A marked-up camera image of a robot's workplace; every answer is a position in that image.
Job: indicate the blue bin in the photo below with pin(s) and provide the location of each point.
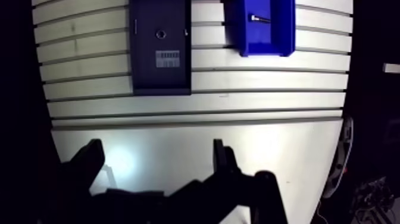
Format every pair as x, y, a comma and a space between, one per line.
281, 31

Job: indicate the dark blue-grey tray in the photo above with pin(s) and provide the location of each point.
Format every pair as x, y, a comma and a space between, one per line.
150, 78

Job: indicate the steel bolt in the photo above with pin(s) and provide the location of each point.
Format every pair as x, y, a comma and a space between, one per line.
257, 18

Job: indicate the pale holed strip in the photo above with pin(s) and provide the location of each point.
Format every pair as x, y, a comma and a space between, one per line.
339, 162

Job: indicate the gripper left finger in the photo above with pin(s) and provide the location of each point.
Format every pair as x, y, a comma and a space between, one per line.
78, 178

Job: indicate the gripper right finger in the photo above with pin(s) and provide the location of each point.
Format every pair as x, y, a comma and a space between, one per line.
225, 187

